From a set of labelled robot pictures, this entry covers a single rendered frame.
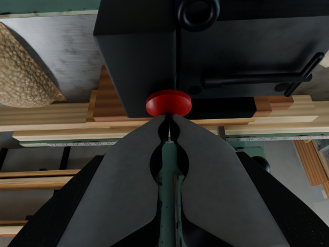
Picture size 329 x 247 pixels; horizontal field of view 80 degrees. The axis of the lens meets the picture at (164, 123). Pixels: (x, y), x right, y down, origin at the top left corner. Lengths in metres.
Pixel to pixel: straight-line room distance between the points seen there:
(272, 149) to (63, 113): 2.75
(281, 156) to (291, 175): 0.24
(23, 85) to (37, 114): 0.09
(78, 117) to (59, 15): 0.16
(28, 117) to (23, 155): 3.23
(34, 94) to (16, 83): 0.03
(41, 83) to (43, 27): 0.09
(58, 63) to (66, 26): 0.06
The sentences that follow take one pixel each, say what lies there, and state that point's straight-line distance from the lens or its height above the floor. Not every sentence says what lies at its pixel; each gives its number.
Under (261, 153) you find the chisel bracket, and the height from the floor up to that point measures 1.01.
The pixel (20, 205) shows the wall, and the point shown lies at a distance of 3.36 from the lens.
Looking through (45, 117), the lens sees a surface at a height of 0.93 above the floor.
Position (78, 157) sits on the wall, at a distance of 3.10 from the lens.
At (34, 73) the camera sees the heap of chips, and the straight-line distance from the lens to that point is 0.31.
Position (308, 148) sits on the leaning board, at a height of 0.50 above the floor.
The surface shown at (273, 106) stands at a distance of 0.30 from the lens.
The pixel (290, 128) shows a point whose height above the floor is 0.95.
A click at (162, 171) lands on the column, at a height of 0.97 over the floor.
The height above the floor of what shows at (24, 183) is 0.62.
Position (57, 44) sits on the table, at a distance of 0.27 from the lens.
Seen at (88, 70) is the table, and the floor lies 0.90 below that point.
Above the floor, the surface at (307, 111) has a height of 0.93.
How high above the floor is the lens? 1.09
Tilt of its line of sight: 28 degrees down
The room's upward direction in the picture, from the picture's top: 179 degrees clockwise
